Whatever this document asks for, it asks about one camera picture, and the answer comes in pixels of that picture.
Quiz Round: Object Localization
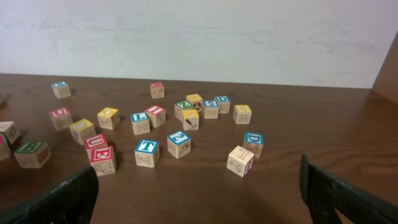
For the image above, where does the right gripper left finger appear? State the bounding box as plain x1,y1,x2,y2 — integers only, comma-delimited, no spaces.
1,166,99,223

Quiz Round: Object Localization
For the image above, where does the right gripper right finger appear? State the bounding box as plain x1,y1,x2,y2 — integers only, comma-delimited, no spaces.
299,154,397,224

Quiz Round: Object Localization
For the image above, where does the red E block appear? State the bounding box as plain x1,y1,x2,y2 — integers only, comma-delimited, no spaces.
90,146,116,177

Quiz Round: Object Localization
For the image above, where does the green B block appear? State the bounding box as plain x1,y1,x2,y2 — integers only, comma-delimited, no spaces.
14,140,52,169

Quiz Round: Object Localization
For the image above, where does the red U block lower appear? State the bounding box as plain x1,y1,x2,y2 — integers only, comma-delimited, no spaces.
84,134,108,159

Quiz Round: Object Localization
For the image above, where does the red u block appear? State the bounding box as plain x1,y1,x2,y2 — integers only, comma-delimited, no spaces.
49,107,73,131
84,134,108,159

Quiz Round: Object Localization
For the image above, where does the yellow block centre lower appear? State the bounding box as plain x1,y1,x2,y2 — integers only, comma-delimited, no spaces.
70,119,96,145

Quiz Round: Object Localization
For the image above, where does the red A block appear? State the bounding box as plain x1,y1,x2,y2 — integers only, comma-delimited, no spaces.
0,135,12,161

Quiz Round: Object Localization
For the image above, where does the red U block upper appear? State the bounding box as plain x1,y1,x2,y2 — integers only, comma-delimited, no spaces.
49,107,73,131

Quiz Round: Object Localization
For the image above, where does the blue T block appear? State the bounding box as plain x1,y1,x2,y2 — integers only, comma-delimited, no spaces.
134,139,160,168

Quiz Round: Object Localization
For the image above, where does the blue D block lower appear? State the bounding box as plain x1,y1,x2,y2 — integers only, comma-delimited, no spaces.
243,132,264,158

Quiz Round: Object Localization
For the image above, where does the blue d block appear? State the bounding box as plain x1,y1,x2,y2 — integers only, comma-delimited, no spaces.
243,132,264,158
215,96,231,113

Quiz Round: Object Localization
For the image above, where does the yellow block centre upper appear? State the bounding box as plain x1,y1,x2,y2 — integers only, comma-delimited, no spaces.
97,107,121,129

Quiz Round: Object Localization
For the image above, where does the plain wood block right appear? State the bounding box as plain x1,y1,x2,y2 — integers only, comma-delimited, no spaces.
226,146,255,177

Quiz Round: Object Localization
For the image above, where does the wood block green side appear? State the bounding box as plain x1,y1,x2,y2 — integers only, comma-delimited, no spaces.
0,121,21,145

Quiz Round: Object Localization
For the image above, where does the blue L block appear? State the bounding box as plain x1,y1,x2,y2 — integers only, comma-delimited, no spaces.
131,112,150,135

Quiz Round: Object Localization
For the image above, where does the blue X block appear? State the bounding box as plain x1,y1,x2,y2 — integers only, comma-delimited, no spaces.
52,81,72,99

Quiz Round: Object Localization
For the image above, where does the yellow 8 block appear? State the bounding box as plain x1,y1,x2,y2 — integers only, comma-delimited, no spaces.
233,105,252,124

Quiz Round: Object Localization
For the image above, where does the blue 2 block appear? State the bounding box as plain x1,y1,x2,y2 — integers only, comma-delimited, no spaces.
167,131,192,159

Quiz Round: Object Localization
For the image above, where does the red I block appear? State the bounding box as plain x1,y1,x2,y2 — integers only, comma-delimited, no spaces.
145,105,166,128

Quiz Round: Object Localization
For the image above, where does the red H block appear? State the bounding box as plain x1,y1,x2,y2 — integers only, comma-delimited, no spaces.
150,82,165,99

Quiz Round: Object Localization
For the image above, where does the blue D block upper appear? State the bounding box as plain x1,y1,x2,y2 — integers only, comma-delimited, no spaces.
215,96,231,113

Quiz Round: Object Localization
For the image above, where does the green Z block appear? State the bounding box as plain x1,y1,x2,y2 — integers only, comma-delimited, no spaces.
175,101,193,120

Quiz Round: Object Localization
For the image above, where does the yellow block below Z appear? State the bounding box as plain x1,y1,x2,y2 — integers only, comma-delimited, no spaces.
182,110,199,131

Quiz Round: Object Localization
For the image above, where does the blue 5 block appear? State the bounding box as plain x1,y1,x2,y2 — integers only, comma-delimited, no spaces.
203,100,219,119

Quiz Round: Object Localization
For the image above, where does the yellow block top right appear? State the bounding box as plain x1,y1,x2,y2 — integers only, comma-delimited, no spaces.
186,93,203,112

